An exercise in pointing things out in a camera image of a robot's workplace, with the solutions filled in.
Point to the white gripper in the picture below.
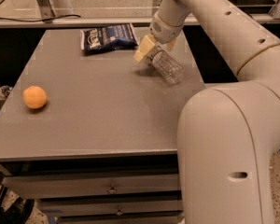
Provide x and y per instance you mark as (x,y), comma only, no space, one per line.
(165,30)

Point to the clear plastic water bottle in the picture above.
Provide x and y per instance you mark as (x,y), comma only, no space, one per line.
(168,67)

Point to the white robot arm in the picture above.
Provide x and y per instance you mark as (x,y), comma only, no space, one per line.
(226,134)

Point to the blue snack bag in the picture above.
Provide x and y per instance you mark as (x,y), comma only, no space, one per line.
(113,37)

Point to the grey drawer cabinet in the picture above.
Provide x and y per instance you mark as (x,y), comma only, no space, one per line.
(102,150)

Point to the orange ball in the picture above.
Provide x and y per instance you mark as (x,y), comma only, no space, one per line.
(34,97)

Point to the black object on floor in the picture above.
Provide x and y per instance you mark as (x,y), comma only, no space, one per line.
(18,212)

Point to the metal frame rail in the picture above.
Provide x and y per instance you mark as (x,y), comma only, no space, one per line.
(85,22)

